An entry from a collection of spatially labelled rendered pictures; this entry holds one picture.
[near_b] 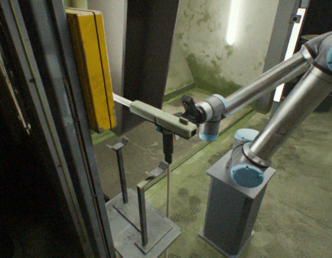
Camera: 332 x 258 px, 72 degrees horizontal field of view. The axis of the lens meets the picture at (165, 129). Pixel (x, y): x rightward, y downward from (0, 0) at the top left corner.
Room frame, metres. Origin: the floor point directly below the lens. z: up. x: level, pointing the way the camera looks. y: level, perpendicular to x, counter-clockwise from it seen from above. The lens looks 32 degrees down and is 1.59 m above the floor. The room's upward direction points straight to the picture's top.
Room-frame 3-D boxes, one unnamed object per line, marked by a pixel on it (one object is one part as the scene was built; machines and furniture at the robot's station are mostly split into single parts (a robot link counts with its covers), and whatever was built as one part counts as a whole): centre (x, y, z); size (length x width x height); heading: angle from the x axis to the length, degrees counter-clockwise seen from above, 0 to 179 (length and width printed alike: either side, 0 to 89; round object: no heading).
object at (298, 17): (2.12, -1.10, 1.35); 0.09 x 0.07 x 0.07; 47
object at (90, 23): (0.51, 0.18, 1.42); 0.12 x 0.06 x 0.26; 47
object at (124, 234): (0.57, 0.13, 0.78); 0.31 x 0.23 x 0.01; 47
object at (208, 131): (0.95, -0.21, 1.01); 0.12 x 0.09 x 0.12; 164
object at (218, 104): (0.93, -0.21, 1.13); 0.12 x 0.09 x 0.10; 137
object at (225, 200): (1.04, -0.46, 0.32); 0.31 x 0.31 x 0.64; 47
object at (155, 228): (0.59, 0.12, 0.95); 0.26 x 0.15 x 0.32; 47
